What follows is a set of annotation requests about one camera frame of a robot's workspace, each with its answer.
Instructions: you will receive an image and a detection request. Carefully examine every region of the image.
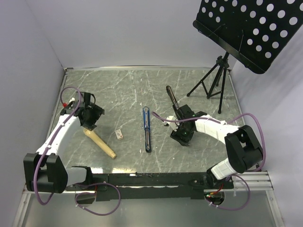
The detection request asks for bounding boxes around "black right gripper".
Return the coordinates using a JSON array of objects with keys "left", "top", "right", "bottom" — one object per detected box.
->
[{"left": 170, "top": 120, "right": 194, "bottom": 147}]

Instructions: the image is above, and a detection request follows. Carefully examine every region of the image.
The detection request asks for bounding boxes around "blue stapler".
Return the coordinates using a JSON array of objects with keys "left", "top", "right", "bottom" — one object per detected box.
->
[{"left": 143, "top": 106, "right": 152, "bottom": 153}]

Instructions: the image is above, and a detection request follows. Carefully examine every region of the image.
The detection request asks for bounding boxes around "black stapler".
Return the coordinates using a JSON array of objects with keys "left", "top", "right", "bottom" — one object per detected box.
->
[{"left": 166, "top": 86, "right": 179, "bottom": 112}]

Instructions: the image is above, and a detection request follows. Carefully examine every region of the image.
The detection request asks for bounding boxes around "small staple box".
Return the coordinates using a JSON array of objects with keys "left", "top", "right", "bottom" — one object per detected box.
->
[{"left": 115, "top": 129, "right": 124, "bottom": 140}]

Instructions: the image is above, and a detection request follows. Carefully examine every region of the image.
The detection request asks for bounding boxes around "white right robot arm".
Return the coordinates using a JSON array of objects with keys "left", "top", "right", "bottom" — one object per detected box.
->
[{"left": 164, "top": 105, "right": 264, "bottom": 188}]

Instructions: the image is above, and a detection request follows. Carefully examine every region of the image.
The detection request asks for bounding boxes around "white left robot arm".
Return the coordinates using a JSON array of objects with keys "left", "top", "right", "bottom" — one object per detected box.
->
[{"left": 23, "top": 92, "right": 105, "bottom": 193}]

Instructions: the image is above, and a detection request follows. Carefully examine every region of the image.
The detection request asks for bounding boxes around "black music stand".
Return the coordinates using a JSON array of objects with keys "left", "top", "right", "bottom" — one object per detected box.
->
[{"left": 186, "top": 0, "right": 303, "bottom": 114}]

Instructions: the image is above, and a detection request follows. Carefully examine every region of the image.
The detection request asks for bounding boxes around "cream recorder flute piece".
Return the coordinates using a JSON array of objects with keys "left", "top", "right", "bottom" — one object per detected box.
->
[{"left": 83, "top": 128, "right": 116, "bottom": 159}]

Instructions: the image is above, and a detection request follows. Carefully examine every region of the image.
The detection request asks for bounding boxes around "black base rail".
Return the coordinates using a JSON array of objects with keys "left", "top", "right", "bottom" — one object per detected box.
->
[{"left": 66, "top": 172, "right": 234, "bottom": 201}]

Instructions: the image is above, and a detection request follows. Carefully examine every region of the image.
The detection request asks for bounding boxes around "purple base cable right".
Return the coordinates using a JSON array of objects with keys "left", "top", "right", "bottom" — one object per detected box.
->
[{"left": 205, "top": 175, "right": 251, "bottom": 210}]

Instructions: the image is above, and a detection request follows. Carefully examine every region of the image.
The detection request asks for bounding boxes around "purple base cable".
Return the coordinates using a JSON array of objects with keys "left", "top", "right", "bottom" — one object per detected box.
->
[
  {"left": 74, "top": 183, "right": 121, "bottom": 216},
  {"left": 205, "top": 175, "right": 251, "bottom": 210}
]

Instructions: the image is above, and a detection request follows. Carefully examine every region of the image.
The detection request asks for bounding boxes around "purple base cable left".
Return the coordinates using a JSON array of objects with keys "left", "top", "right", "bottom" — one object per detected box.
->
[{"left": 74, "top": 183, "right": 121, "bottom": 216}]

